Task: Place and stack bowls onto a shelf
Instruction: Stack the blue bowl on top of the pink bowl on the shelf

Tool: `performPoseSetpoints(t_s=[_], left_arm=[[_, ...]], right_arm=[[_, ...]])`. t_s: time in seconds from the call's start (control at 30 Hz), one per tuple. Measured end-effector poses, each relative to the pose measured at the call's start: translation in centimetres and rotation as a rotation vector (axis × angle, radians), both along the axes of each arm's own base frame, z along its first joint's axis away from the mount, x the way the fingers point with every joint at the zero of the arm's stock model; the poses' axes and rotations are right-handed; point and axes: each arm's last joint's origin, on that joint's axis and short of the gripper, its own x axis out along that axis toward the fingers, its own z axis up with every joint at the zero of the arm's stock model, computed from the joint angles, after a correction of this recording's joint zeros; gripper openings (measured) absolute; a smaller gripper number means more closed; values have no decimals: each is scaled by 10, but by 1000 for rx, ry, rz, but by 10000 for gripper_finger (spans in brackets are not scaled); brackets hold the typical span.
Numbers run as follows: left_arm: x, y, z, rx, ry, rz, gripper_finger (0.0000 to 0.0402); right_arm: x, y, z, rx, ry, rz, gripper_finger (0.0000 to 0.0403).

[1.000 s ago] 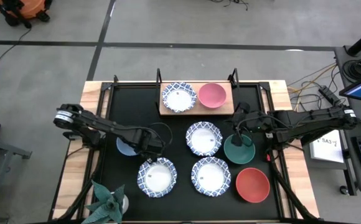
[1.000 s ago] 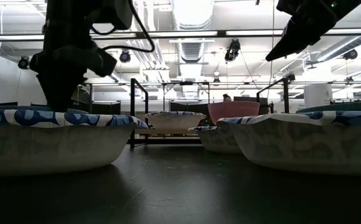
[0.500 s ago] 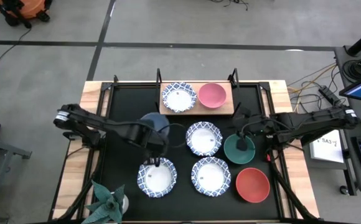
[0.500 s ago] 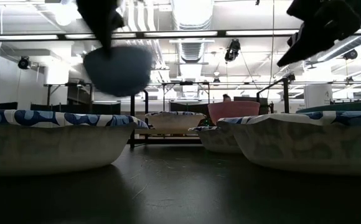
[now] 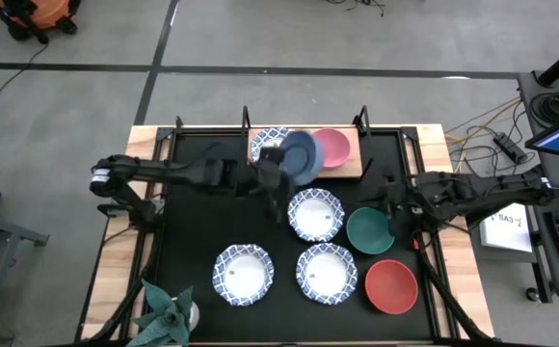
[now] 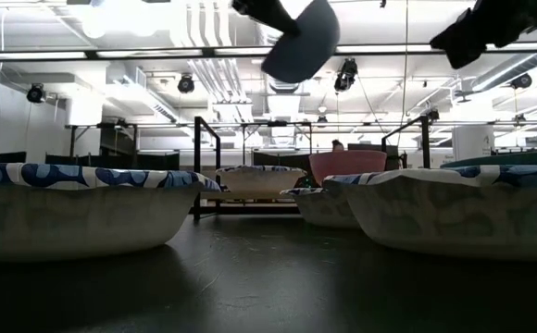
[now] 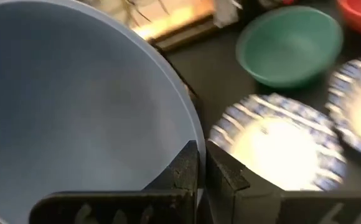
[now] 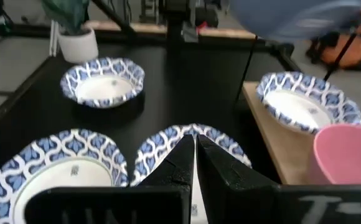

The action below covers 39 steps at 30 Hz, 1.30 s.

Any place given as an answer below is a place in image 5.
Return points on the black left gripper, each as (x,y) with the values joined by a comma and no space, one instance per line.
(262,180)

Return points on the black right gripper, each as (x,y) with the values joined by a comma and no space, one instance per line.
(409,197)

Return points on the green plastic bowl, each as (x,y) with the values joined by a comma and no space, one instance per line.
(368,231)

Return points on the blue plastic bowl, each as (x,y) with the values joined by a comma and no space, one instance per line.
(303,156)

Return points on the blue patterned paper bowl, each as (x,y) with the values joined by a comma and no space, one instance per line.
(327,274)
(267,142)
(243,274)
(315,217)

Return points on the pink plastic bowl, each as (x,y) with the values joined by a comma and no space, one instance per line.
(335,147)

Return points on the red plastic bowl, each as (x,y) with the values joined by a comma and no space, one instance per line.
(391,286)

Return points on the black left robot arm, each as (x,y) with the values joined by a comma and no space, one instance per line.
(164,171)

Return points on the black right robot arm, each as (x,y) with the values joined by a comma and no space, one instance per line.
(491,190)

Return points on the black table mat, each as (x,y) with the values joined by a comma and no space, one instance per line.
(197,231)

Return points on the white paper sign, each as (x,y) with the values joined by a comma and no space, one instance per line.
(506,236)

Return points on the black power strip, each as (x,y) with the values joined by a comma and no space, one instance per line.
(511,148)

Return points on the artificial plant in white pot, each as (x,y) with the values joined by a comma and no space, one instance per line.
(168,318)

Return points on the grey metal side table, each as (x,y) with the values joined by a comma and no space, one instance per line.
(0,226)

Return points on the orange shop vacuum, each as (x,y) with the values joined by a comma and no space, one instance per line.
(43,14)

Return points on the small red switch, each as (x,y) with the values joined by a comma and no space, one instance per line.
(414,243)

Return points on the wooden shelf with black frame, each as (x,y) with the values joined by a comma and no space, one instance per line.
(352,168)

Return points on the black aluminium rig frame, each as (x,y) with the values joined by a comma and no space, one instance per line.
(164,134)

